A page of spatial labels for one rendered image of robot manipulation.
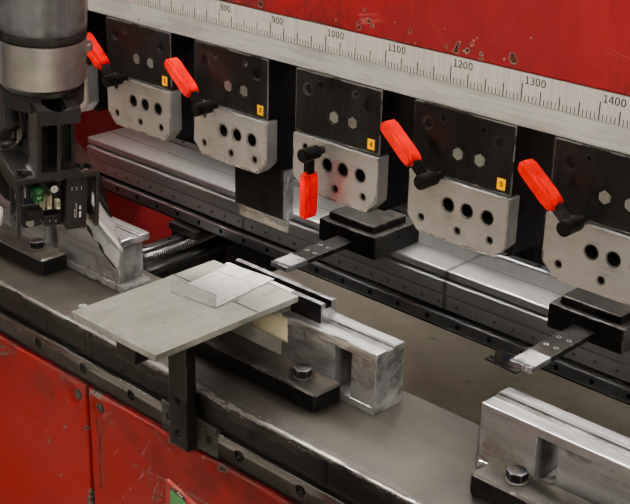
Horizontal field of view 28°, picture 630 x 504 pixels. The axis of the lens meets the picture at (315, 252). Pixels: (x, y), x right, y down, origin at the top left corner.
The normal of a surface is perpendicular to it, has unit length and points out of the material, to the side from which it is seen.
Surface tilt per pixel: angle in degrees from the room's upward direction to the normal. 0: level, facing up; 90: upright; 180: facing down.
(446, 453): 0
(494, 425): 90
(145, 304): 0
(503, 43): 90
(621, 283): 90
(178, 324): 0
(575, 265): 90
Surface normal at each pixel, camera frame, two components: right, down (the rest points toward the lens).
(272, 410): 0.02, -0.92
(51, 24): 0.40, 0.48
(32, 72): 0.02, 0.50
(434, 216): -0.69, 0.27
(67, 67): 0.69, 0.42
